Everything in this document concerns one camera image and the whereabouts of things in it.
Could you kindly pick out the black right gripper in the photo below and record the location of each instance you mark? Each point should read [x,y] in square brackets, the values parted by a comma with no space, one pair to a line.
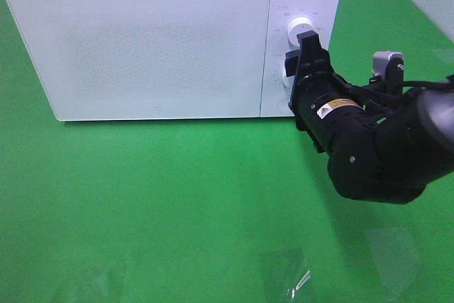
[315,85]

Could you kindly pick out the white dial knob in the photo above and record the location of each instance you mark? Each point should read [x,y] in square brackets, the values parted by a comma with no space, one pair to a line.
[300,24]
[287,80]

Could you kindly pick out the round door release button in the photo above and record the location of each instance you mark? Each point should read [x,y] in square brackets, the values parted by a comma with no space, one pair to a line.
[283,105]

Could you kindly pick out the white microwave door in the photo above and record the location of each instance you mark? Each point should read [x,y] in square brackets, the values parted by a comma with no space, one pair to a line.
[146,59]

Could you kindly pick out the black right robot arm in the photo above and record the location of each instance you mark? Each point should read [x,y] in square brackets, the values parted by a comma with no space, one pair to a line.
[386,140]

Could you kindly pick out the clear plastic film scrap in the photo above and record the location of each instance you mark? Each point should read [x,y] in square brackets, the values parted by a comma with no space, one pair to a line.
[286,276]

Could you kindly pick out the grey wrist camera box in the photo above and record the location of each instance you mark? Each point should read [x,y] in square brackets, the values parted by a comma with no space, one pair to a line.
[387,65]

